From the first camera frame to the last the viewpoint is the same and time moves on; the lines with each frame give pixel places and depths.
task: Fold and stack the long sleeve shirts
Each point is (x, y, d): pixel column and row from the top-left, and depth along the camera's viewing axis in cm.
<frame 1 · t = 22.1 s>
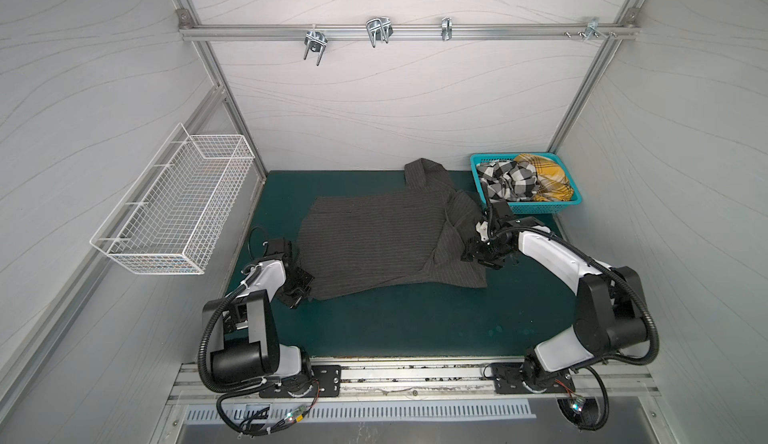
left hand: (315, 285, 90), fingers closed
right hand: (475, 252, 89), fingers open
dark grey pinstriped shirt: (402, 239, 103), on the table
black white checkered shirt: (508, 180, 109), point 9 cm above the table
yellow plaid shirt: (553, 183, 106), point 10 cm above the table

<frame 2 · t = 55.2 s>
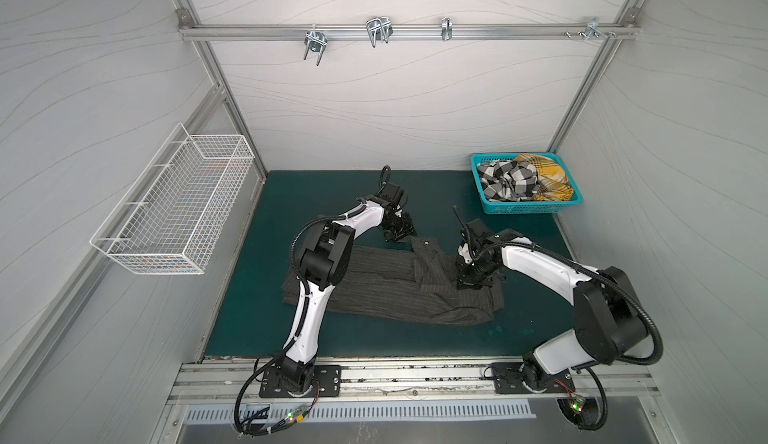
left hand: (420, 232, 100), fingers open
right hand: (462, 278, 87), fingers closed
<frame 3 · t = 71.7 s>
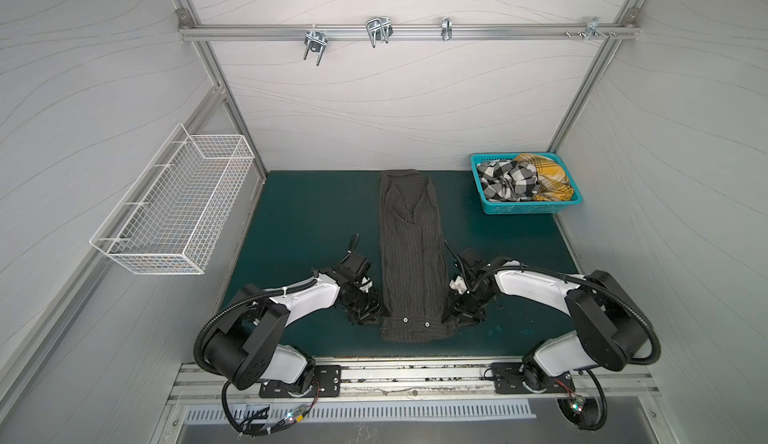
left hand: (390, 313, 83), fingers open
right hand: (451, 315, 83), fingers open
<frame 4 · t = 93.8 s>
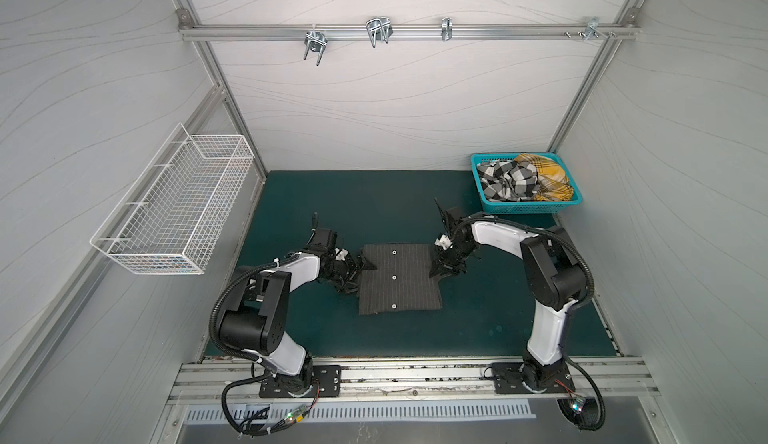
left hand: (374, 275, 90), fingers open
right hand: (437, 268, 92), fingers open
